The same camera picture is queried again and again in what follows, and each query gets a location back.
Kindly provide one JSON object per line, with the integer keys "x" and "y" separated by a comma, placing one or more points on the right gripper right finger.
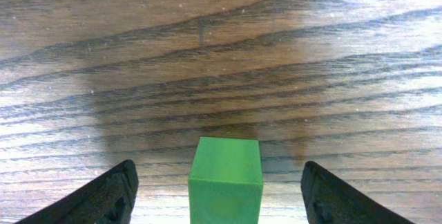
{"x": 331, "y": 200}

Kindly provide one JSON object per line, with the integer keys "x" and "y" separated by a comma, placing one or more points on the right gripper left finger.
{"x": 107, "y": 200}

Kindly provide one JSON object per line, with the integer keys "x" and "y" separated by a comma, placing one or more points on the green cube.
{"x": 224, "y": 189}

